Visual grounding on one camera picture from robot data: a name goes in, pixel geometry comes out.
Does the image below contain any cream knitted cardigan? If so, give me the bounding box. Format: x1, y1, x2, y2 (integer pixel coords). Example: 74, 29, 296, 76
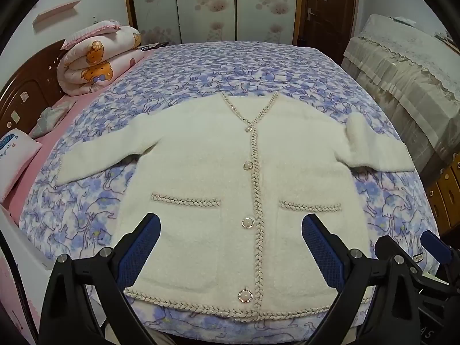
57, 91, 415, 321

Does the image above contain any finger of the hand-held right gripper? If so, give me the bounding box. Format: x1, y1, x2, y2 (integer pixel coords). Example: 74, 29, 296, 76
375, 236, 423, 281
419, 230, 460, 272

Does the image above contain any floral sliding door wardrobe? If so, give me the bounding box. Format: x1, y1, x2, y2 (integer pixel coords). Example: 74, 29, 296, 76
123, 0, 310, 47

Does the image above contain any dark wooden headboard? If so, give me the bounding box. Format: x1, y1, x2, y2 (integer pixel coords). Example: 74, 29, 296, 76
0, 39, 67, 135

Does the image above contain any dark wooden door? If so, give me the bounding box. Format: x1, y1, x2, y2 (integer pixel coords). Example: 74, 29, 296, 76
298, 0, 360, 66

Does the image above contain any pink wall shelf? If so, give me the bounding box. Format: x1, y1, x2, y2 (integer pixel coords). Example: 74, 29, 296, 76
32, 1, 81, 26

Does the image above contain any pink bed sheet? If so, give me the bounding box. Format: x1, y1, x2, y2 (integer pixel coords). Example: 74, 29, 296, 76
7, 48, 159, 220

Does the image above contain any white pillow with blue print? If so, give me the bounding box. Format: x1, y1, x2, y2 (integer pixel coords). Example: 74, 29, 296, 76
0, 128, 43, 202

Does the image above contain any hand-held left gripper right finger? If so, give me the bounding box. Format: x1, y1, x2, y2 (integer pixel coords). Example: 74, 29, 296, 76
301, 214, 425, 345

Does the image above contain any wooden drawer cabinet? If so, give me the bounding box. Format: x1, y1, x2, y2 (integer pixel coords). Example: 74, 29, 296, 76
426, 156, 460, 236

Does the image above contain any grey folded cloth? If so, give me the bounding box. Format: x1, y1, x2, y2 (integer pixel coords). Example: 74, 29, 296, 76
29, 99, 76, 139

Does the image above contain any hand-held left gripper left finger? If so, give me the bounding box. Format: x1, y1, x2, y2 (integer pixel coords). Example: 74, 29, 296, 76
40, 213, 162, 345

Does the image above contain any beige lace covered furniture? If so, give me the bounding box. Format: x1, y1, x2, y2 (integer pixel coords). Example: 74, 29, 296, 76
341, 14, 460, 175

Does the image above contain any blue floral cat blanket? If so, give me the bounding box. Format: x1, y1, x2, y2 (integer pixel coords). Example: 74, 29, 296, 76
18, 42, 441, 340

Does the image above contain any folded pink bear quilt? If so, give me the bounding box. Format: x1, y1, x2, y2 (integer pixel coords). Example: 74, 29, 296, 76
57, 20, 145, 96

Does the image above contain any white and pink box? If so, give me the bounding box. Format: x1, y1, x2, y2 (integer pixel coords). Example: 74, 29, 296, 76
0, 205, 54, 345

